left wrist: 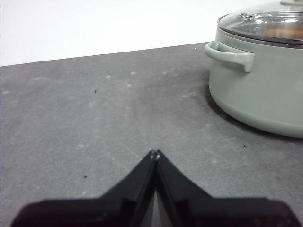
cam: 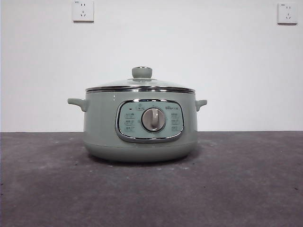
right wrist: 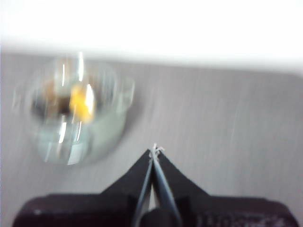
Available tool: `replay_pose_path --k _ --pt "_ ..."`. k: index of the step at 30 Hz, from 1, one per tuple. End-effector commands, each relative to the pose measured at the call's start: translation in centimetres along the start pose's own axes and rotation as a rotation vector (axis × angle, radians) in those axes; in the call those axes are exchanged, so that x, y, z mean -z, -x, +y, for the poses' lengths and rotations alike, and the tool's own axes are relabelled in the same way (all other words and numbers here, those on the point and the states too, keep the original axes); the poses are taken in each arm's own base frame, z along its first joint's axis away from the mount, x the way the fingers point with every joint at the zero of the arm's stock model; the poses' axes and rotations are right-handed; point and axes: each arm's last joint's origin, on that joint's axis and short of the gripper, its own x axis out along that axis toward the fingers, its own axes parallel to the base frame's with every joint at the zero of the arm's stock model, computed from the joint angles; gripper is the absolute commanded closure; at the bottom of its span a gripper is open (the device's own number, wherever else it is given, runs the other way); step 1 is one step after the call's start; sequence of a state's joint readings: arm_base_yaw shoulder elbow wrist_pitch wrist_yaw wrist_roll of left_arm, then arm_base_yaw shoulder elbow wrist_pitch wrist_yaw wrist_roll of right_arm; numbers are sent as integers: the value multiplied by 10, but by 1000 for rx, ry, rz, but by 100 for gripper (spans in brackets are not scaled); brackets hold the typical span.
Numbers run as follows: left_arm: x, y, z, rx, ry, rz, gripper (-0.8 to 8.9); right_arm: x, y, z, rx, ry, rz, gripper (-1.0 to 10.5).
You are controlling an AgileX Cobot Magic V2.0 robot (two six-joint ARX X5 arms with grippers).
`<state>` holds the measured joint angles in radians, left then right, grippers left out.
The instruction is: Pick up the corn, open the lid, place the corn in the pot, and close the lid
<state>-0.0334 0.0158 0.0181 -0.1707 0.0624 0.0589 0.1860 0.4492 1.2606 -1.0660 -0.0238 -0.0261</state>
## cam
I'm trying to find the glass lid with green knob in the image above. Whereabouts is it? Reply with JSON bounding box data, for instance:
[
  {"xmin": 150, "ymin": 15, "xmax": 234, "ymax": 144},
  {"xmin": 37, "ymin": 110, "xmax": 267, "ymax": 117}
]
[{"xmin": 85, "ymin": 66, "xmax": 196, "ymax": 93}]

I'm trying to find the sage green electric cooking pot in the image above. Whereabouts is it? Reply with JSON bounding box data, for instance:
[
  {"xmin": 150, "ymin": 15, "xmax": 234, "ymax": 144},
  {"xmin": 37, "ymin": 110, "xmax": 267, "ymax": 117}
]
[{"xmin": 67, "ymin": 89, "xmax": 208, "ymax": 163}]

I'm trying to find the white wall socket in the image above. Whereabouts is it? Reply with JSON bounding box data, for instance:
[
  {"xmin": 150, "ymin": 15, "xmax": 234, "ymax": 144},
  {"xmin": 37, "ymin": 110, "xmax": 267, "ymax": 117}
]
[
  {"xmin": 277, "ymin": 2, "xmax": 299, "ymax": 25},
  {"xmin": 72, "ymin": 0, "xmax": 95, "ymax": 23}
]

